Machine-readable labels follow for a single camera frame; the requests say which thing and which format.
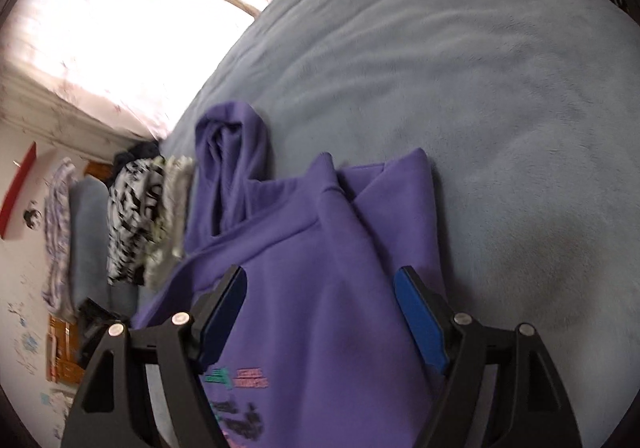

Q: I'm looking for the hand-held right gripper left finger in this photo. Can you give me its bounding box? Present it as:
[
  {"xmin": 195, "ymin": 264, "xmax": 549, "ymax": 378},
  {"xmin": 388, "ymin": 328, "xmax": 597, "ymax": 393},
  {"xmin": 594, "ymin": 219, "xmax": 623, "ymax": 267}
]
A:
[{"xmin": 60, "ymin": 265, "xmax": 248, "ymax": 448}]

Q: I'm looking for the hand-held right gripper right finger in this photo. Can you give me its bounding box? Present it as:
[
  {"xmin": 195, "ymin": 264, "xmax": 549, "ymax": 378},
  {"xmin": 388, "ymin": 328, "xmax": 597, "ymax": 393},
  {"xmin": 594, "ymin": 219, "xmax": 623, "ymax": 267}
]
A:
[{"xmin": 392, "ymin": 265, "xmax": 583, "ymax": 448}]

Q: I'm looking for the purple zip hoodie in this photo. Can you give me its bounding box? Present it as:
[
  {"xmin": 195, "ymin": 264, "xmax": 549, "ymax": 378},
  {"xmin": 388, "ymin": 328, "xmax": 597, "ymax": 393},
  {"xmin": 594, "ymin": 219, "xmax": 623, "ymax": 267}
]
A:
[{"xmin": 131, "ymin": 101, "xmax": 448, "ymax": 448}]

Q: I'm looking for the orange wooden furniture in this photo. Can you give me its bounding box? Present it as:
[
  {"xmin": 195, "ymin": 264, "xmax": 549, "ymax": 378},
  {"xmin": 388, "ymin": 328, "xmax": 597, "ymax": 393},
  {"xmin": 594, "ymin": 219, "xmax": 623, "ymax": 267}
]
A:
[{"xmin": 46, "ymin": 315, "xmax": 87, "ymax": 384}]

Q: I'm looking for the blue-grey pillow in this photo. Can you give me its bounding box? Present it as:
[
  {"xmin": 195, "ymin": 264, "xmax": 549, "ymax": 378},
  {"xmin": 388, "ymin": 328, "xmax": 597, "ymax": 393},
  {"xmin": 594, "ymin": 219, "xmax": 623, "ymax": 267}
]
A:
[{"xmin": 69, "ymin": 177, "xmax": 112, "ymax": 309}]

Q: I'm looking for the floral folded blanket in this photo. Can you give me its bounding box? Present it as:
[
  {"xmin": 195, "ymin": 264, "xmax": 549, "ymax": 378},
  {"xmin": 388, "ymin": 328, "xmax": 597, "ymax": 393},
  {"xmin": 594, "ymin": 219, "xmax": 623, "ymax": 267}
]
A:
[{"xmin": 41, "ymin": 157, "xmax": 78, "ymax": 319}]

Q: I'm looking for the black and white printed garment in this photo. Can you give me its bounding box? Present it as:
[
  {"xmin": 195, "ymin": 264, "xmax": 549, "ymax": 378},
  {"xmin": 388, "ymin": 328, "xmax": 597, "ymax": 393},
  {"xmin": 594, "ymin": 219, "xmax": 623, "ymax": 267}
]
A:
[{"xmin": 106, "ymin": 155, "xmax": 166, "ymax": 286}]

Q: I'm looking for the black crumpled garment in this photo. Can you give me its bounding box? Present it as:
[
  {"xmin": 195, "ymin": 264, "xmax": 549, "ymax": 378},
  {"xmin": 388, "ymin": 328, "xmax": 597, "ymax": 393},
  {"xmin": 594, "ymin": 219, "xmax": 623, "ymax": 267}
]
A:
[{"xmin": 112, "ymin": 142, "xmax": 161, "ymax": 169}]

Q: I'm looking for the blue-grey fleece bed blanket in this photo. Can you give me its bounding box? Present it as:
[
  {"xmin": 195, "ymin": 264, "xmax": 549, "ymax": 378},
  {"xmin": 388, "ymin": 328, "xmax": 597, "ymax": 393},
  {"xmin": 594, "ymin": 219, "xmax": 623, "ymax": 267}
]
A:
[{"xmin": 135, "ymin": 0, "xmax": 640, "ymax": 448}]

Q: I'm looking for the pale leaf-print curtain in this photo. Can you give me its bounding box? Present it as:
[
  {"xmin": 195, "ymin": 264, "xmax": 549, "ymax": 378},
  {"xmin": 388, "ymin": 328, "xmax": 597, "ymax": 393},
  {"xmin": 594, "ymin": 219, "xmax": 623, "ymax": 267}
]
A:
[{"xmin": 0, "ymin": 0, "xmax": 426, "ymax": 141}]

